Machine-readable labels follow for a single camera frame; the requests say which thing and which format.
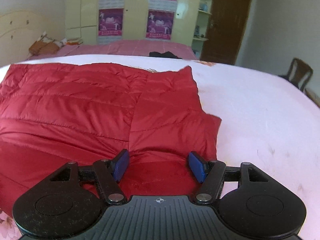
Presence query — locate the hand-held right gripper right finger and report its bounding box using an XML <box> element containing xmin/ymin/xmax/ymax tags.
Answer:
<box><xmin>188</xmin><ymin>151</ymin><xmax>269</xmax><ymax>204</ymax></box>

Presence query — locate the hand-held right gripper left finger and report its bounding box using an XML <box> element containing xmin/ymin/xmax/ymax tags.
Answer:
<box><xmin>49</xmin><ymin>149</ymin><xmax>130</xmax><ymax>205</ymax></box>

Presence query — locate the red puffer jacket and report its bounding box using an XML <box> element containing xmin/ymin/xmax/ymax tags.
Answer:
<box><xmin>0</xmin><ymin>64</ymin><xmax>222</xmax><ymax>217</ymax></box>

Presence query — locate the white floral bed sheet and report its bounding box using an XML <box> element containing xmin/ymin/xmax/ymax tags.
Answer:
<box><xmin>0</xmin><ymin>54</ymin><xmax>320</xmax><ymax>240</ymax></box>

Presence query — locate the black cloth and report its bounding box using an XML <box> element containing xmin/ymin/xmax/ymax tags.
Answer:
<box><xmin>149</xmin><ymin>51</ymin><xmax>183</xmax><ymax>59</ymax></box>

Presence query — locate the pink checked bed cover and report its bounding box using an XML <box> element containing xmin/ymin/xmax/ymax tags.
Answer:
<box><xmin>26</xmin><ymin>39</ymin><xmax>199</xmax><ymax>60</ymax></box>

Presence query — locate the brown wooden furniture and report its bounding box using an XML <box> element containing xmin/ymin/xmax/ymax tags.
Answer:
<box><xmin>306</xmin><ymin>89</ymin><xmax>320</xmax><ymax>106</ymax></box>

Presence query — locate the brown wooden chair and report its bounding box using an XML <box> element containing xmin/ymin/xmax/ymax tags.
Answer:
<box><xmin>279</xmin><ymin>58</ymin><xmax>314</xmax><ymax>92</ymax></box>

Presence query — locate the floral pillow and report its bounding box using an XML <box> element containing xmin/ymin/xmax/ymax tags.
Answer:
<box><xmin>36</xmin><ymin>32</ymin><xmax>83</xmax><ymax>47</ymax></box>

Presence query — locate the brown bag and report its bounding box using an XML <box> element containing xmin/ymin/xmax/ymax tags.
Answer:
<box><xmin>29</xmin><ymin>41</ymin><xmax>59</xmax><ymax>55</ymax></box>

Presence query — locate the cream corner shelf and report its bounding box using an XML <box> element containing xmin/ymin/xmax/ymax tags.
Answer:
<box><xmin>192</xmin><ymin>0</ymin><xmax>217</xmax><ymax>55</ymax></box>

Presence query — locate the brown wooden door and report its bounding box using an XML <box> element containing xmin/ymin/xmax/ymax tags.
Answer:
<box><xmin>201</xmin><ymin>0</ymin><xmax>254</xmax><ymax>65</ymax></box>

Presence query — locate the cream wardrobe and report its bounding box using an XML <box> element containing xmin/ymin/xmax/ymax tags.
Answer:
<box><xmin>65</xmin><ymin>0</ymin><xmax>203</xmax><ymax>47</ymax></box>

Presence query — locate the cream bed headboard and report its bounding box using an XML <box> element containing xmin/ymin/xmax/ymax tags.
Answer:
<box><xmin>0</xmin><ymin>10</ymin><xmax>63</xmax><ymax>65</ymax></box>

